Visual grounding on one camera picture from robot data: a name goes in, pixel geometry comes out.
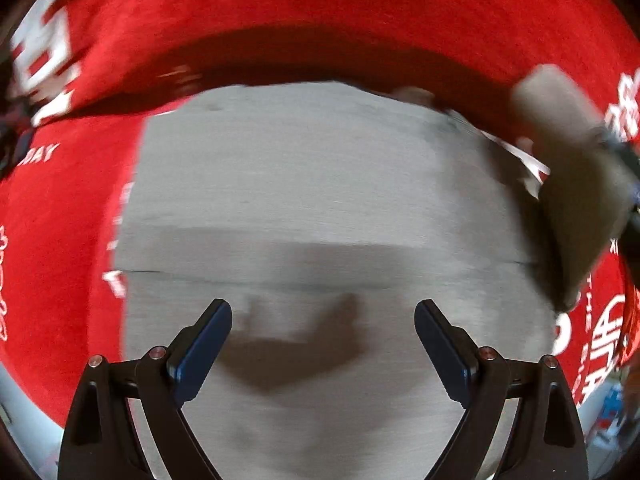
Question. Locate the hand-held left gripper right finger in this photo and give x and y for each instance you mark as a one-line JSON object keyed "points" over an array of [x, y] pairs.
{"points": [[445, 355]]}

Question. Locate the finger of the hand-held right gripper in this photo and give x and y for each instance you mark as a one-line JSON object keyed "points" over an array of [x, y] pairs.
{"points": [[634, 165]]}

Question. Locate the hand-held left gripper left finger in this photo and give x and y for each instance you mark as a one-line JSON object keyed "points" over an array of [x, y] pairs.
{"points": [[205, 355]]}

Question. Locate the grey-brown cloth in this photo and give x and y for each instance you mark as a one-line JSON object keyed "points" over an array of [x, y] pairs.
{"points": [[580, 195]]}

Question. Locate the grey fleece cloth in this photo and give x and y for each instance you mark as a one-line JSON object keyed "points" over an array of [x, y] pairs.
{"points": [[300, 185]]}

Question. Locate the colourful small objects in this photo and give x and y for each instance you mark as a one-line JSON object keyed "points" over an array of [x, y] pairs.
{"points": [[611, 410]]}

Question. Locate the red printed blanket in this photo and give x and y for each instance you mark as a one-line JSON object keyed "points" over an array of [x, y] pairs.
{"points": [[300, 10]]}

